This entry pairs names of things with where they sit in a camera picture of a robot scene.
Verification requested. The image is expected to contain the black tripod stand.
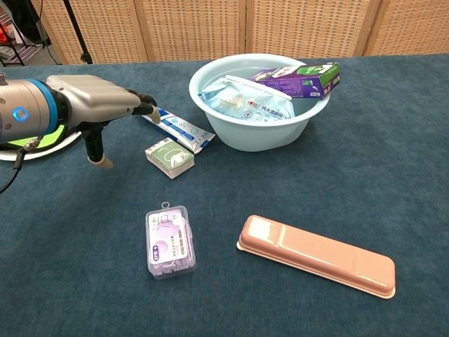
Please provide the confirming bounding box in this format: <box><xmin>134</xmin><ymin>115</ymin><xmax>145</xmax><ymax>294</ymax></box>
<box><xmin>62</xmin><ymin>0</ymin><xmax>94</xmax><ymax>65</ymax></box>

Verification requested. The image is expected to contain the small green white box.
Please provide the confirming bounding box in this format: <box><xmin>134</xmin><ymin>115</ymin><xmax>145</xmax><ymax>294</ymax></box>
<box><xmin>144</xmin><ymin>137</ymin><xmax>195</xmax><ymax>180</ymax></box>

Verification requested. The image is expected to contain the dark teal table mat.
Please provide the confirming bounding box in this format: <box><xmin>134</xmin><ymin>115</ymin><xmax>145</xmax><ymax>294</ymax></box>
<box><xmin>0</xmin><ymin>53</ymin><xmax>449</xmax><ymax>337</ymax></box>

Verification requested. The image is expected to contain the pink toothbrush case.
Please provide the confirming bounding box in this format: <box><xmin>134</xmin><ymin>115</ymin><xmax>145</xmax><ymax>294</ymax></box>
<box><xmin>236</xmin><ymin>214</ymin><xmax>396</xmax><ymax>300</ymax></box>

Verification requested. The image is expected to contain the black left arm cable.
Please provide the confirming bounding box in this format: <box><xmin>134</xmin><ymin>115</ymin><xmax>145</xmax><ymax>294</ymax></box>
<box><xmin>0</xmin><ymin>138</ymin><xmax>41</xmax><ymax>194</ymax></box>

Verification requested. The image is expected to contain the clear purple floss case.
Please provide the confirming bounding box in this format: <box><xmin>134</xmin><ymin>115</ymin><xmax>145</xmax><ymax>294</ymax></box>
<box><xmin>145</xmin><ymin>201</ymin><xmax>197</xmax><ymax>280</ymax></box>

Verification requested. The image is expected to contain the black rack with clothes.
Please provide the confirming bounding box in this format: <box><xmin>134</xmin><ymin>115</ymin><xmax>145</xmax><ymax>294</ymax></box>
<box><xmin>0</xmin><ymin>0</ymin><xmax>53</xmax><ymax>67</ymax></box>

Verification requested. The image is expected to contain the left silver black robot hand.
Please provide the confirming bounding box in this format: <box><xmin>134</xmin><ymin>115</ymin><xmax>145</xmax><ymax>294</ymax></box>
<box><xmin>45</xmin><ymin>74</ymin><xmax>163</xmax><ymax>169</ymax></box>

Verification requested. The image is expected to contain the purple carton box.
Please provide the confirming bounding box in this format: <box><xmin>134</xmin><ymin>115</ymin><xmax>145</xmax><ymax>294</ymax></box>
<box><xmin>249</xmin><ymin>61</ymin><xmax>342</xmax><ymax>100</ymax></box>

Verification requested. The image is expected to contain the woven wooden folding screen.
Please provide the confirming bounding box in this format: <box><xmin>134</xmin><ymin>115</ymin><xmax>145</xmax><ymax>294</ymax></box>
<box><xmin>29</xmin><ymin>0</ymin><xmax>449</xmax><ymax>66</ymax></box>

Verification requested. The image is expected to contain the green cloth with black trim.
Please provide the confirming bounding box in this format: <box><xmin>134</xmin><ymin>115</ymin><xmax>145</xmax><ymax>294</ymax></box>
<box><xmin>6</xmin><ymin>124</ymin><xmax>67</xmax><ymax>148</ymax></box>

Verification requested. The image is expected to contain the white blue toothpaste tube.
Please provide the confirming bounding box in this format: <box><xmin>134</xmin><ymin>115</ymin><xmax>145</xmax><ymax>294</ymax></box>
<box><xmin>142</xmin><ymin>107</ymin><xmax>216</xmax><ymax>155</ymax></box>

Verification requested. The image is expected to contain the light blue plastic basin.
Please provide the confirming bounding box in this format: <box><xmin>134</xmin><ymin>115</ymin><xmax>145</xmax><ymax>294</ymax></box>
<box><xmin>188</xmin><ymin>53</ymin><xmax>331</xmax><ymax>152</ymax></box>

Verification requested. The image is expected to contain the wet wipes pack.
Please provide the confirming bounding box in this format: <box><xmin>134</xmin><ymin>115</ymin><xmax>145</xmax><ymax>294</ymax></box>
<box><xmin>197</xmin><ymin>74</ymin><xmax>295</xmax><ymax>122</ymax></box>

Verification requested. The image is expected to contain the white round plate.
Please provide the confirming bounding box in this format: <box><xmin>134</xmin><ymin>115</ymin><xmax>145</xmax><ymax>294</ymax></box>
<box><xmin>0</xmin><ymin>130</ymin><xmax>83</xmax><ymax>162</ymax></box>

